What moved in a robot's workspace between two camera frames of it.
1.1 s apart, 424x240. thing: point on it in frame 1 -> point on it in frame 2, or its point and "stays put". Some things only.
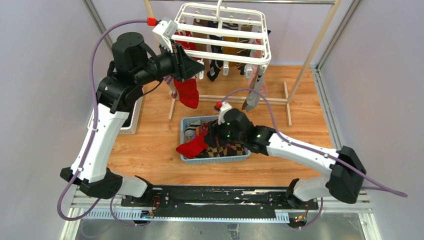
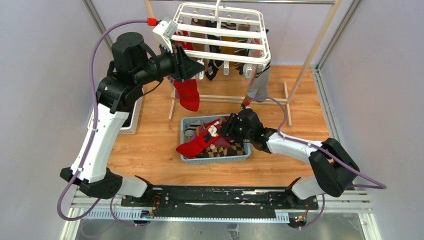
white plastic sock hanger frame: [213, 33] stays put
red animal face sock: [193, 148] stays put
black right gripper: [214, 130] -> [228, 129]
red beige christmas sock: [189, 95] stays put
